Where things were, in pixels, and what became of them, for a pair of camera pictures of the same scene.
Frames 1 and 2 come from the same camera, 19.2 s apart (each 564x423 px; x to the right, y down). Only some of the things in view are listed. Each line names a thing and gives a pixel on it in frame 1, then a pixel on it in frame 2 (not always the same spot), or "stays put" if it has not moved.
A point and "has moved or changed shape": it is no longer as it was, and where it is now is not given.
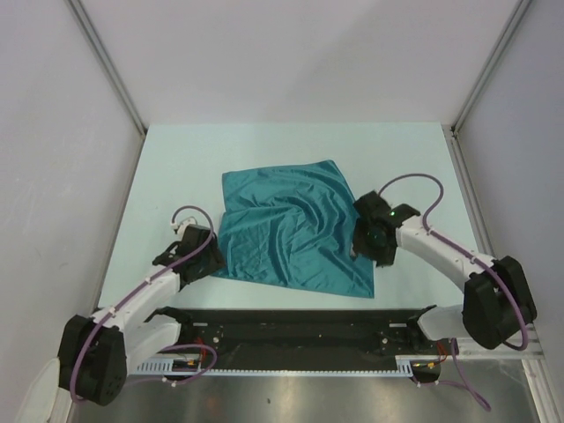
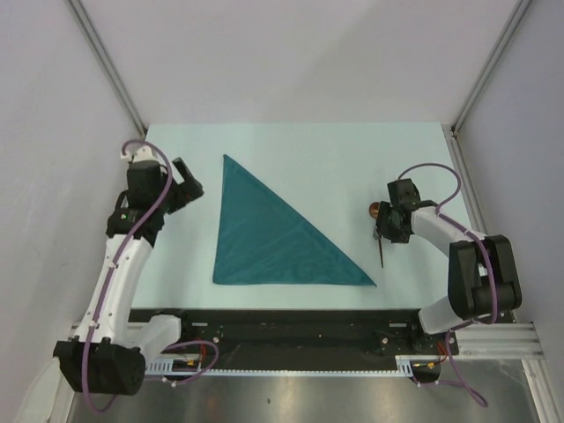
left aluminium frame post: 78,11 stays put
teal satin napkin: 293,226 has moved or changed shape
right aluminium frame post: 519,12 stays put
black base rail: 271,334 stays put
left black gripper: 216,261 to 186,193
